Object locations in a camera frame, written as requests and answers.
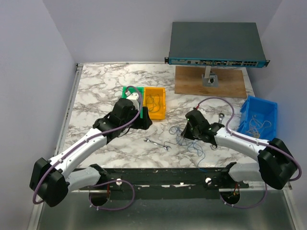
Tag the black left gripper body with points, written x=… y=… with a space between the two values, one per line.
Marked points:
x=134 y=113

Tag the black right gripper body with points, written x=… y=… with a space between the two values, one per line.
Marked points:
x=196 y=133

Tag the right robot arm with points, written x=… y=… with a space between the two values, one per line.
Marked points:
x=273 y=163

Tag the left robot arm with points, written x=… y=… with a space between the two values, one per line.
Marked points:
x=52 y=179

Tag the green plastic bin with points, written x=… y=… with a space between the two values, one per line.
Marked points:
x=140 y=90

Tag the yellow plastic bin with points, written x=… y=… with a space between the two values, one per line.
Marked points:
x=155 y=101

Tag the silver open-end wrench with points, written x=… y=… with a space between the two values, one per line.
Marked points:
x=166 y=147

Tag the silver ratchet wrench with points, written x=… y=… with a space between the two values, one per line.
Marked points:
x=220 y=119

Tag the brown wooden board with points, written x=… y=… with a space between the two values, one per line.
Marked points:
x=231 y=84

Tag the grey metal stand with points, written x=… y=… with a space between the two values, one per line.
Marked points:
x=209 y=78

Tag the blue plastic bin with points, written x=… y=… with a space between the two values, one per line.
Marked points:
x=258 y=118

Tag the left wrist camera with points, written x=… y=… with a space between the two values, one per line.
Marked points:
x=135 y=98

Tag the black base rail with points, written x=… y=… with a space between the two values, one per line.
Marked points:
x=164 y=183

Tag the grey network switch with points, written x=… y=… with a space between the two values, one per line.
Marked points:
x=216 y=44

